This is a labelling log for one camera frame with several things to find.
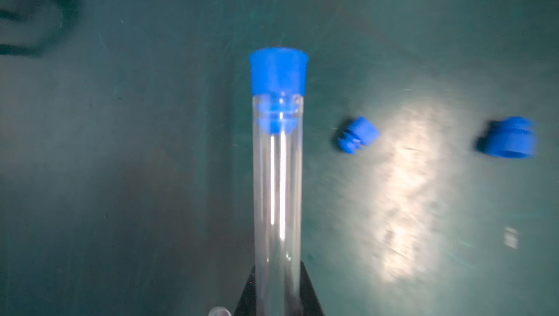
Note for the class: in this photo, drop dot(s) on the blue stopper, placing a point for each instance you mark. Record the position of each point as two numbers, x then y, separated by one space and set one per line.
511 138
278 81
358 134

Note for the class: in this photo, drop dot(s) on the clear test tube diagonal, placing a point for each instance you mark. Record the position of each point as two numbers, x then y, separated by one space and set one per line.
219 311

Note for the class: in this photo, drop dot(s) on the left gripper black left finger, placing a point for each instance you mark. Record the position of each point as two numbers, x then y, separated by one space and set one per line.
246 305

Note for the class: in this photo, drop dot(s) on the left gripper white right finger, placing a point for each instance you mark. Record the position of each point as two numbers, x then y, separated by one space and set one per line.
309 301

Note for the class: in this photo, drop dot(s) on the clear test tube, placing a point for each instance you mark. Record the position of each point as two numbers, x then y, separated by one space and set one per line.
277 182

